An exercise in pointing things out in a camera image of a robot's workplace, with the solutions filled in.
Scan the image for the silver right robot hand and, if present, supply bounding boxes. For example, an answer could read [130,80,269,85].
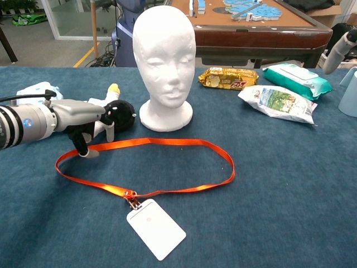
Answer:
[323,30,357,75]

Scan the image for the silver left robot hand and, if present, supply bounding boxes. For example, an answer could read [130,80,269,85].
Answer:
[51,99,115,159]

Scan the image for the orange lanyard with badge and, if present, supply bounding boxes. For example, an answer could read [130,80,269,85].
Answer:
[55,137,236,262]

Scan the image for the black and white plush toy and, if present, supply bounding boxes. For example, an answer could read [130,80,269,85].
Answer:
[88,83,137,135]

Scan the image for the white foam mannequin head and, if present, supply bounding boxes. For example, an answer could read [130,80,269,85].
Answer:
[132,5,196,132]

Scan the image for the white storage crate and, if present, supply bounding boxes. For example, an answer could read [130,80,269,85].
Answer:
[317,49,357,69]

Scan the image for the brown cardboard box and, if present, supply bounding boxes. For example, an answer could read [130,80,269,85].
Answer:
[302,0,357,28]

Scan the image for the pale blue lidded cup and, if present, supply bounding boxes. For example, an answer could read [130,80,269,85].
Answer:
[337,66,357,118]

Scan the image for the green wet wipes pack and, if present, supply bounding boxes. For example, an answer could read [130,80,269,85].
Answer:
[262,63,334,101]

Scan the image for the light blue wet wipes pack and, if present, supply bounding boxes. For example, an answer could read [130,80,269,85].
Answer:
[16,81,64,102]

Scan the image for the black cloth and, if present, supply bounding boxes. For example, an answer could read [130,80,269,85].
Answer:
[283,0,335,12]

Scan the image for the white snack bag green print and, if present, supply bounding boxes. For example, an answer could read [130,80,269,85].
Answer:
[237,85,319,125]

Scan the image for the wooden pole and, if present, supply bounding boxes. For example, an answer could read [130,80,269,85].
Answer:
[90,0,100,59]

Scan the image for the blue machine base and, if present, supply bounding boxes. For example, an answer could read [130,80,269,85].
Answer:
[111,0,146,68]

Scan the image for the brown mahjong table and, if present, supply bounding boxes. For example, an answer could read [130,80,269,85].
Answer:
[170,0,334,69]

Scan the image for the blue mahjong tile heap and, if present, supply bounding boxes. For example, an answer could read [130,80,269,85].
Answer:
[213,0,283,22]

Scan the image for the dark furniture leg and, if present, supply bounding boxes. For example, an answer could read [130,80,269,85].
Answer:
[0,26,18,63]

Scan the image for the gold biscuit packet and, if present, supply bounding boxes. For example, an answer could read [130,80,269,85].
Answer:
[197,67,259,92]

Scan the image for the green potted plants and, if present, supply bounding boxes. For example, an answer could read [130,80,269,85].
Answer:
[0,0,40,15]

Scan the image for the small mahjong tile stack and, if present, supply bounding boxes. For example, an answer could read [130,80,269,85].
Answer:
[189,0,208,17]

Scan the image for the blue felt table mat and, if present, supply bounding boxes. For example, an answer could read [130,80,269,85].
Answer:
[0,66,357,268]

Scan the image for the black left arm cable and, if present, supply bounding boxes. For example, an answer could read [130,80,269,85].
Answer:
[0,89,58,106]

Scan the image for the black cable bundle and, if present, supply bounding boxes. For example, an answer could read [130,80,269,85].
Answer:
[85,41,117,68]

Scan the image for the glass partition frame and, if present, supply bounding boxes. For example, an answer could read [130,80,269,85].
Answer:
[41,0,120,41]

